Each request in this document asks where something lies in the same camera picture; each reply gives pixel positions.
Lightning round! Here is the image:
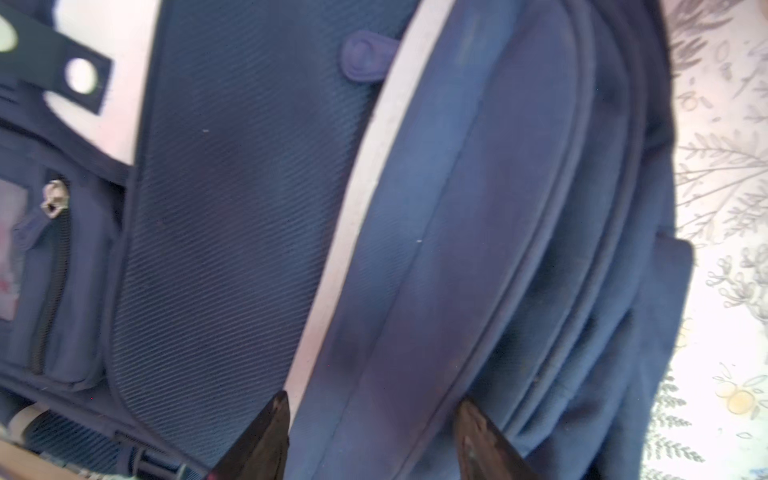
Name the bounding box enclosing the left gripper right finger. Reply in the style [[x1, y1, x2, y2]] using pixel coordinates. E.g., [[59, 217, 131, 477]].
[[453, 398, 538, 480]]

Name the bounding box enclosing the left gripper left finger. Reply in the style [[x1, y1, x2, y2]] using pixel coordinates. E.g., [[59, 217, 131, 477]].
[[206, 391, 291, 480]]

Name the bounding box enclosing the navy blue student backpack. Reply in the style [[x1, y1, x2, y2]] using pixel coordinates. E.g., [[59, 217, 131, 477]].
[[1, 1, 693, 479]]

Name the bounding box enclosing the brown black scroll book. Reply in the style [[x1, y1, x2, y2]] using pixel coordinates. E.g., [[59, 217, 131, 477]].
[[1, 442, 83, 480]]

